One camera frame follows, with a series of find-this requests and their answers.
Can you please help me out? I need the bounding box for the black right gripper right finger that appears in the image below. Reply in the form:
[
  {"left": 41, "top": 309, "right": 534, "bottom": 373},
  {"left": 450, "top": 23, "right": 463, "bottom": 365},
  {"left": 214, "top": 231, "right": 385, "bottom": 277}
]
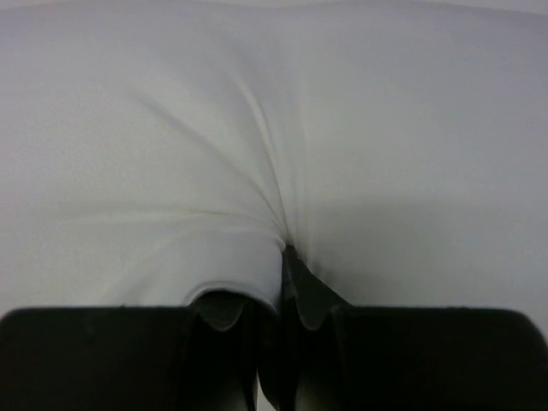
[{"left": 259, "top": 247, "right": 547, "bottom": 410}]

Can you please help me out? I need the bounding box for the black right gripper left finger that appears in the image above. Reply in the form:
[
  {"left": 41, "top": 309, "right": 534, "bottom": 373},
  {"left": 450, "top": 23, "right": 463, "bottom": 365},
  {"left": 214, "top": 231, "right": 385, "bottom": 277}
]
[{"left": 1, "top": 292, "right": 275, "bottom": 410}]

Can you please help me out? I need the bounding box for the white pillow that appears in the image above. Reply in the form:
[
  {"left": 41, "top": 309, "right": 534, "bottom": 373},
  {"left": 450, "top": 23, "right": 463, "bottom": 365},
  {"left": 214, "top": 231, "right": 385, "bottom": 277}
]
[{"left": 1, "top": 1, "right": 547, "bottom": 325}]

